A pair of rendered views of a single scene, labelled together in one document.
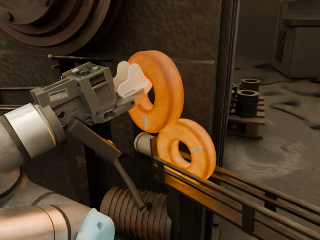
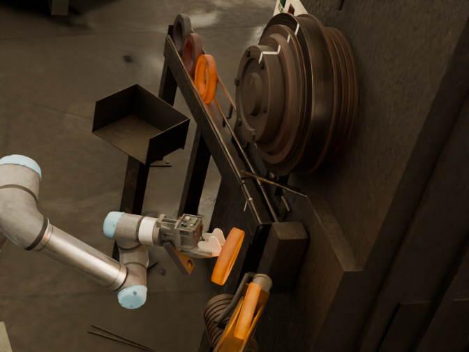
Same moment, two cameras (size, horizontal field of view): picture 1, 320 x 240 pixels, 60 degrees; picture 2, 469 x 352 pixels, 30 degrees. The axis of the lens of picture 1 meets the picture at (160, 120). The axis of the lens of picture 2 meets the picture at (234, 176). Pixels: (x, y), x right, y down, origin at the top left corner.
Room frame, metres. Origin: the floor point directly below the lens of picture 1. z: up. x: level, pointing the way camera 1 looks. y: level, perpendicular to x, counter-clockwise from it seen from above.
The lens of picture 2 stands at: (-0.63, -1.23, 2.42)
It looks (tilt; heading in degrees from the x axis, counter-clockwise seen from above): 37 degrees down; 49
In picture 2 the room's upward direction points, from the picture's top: 15 degrees clockwise
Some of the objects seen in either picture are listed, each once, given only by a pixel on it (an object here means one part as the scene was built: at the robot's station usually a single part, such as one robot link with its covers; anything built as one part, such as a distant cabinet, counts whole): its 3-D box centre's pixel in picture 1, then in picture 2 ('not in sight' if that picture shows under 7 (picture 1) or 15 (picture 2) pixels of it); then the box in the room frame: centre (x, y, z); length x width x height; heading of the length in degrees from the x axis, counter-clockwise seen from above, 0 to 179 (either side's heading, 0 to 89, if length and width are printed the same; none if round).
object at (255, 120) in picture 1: (202, 94); not in sight; (2.69, -0.43, 0.22); 1.20 x 0.81 x 0.44; 71
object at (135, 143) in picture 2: not in sight; (130, 188); (0.72, 0.86, 0.36); 0.26 x 0.20 x 0.72; 108
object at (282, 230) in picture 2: (128, 123); (282, 258); (0.81, 0.10, 0.68); 0.11 x 0.08 x 0.24; 163
